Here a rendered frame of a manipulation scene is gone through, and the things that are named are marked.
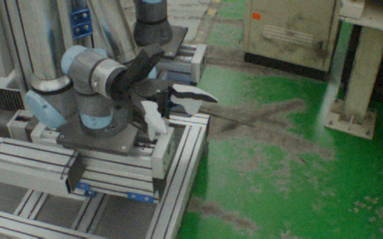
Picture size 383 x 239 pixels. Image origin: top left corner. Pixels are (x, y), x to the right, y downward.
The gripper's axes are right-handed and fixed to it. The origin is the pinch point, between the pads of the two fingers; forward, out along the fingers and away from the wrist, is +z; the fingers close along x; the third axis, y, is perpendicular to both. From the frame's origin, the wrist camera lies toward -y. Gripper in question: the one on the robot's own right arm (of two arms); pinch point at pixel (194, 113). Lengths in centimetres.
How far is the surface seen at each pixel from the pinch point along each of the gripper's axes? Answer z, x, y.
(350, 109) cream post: -9, -156, 74
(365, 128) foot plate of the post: 2, -160, 84
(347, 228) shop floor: 21, -95, 94
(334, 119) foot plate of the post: -16, -156, 84
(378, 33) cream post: -6, -151, 28
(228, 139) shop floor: -53, -108, 92
